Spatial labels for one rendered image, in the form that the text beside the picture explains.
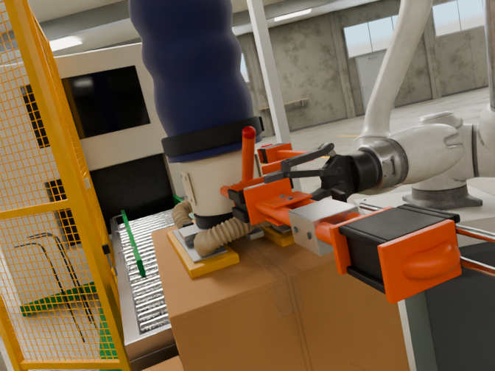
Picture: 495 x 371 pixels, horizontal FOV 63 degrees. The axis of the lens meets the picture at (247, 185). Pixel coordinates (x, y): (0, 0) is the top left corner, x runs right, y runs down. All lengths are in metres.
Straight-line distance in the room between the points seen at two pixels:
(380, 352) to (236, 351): 0.28
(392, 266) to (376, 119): 0.66
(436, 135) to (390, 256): 0.51
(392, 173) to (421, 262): 0.43
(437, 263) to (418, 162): 0.46
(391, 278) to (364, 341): 0.47
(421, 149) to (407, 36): 0.28
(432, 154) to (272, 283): 0.37
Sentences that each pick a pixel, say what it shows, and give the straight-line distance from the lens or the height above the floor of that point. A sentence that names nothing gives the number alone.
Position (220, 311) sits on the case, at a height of 0.93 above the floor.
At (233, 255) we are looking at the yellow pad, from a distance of 0.80.
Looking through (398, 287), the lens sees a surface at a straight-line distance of 0.36.
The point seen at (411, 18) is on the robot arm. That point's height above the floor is 1.33.
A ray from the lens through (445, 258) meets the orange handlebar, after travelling 0.36.
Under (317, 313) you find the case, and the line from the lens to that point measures 0.74.
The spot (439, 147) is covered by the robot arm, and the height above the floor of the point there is 1.08.
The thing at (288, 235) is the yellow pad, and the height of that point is 0.96.
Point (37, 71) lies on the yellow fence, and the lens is 2.06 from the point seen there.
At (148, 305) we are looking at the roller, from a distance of 1.80.
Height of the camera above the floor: 1.23
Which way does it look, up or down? 10 degrees down
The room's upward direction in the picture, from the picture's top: 13 degrees counter-clockwise
